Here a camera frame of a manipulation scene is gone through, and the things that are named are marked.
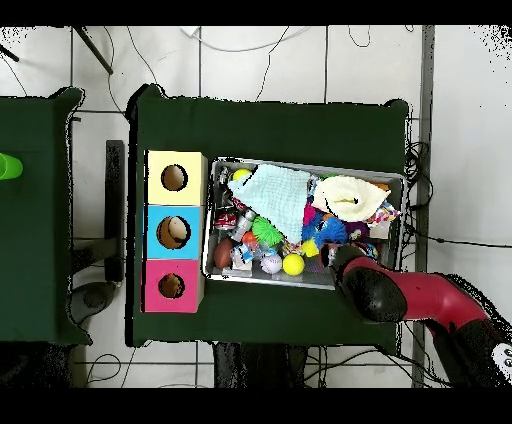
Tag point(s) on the mint green cloth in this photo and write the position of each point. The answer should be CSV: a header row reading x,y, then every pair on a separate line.
x,y
272,192

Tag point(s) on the cream knitted cloth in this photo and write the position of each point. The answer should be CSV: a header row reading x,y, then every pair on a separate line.
x,y
348,196

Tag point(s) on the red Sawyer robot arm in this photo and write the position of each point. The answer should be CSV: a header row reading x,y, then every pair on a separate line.
x,y
424,296

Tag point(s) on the wooden box with three holes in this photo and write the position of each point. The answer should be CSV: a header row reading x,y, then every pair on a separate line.
x,y
192,232

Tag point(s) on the clear mesh bin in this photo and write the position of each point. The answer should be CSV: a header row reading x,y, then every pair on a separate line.
x,y
210,276

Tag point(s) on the green spiky ball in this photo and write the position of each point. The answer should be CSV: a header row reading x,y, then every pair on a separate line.
x,y
266,232

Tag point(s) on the red soda can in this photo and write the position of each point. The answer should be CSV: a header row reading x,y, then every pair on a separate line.
x,y
226,220

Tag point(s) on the yellow ball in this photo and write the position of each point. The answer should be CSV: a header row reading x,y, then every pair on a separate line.
x,y
240,174
294,265

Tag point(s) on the white baseball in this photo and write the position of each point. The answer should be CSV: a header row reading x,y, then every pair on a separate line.
x,y
271,264

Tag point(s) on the brown toy football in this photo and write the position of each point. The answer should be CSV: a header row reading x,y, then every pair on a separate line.
x,y
222,254

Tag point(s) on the blue spiky ball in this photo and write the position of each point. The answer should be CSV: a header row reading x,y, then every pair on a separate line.
x,y
331,232

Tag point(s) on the dark green table cloth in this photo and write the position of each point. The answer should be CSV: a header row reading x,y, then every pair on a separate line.
x,y
280,128
40,200

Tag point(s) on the colourful patterned cloth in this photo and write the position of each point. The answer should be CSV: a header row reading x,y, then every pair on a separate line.
x,y
385,214

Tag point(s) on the black tripod leg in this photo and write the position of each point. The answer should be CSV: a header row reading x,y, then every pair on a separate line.
x,y
92,50

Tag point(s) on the green cup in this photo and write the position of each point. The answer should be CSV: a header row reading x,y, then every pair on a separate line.
x,y
8,166

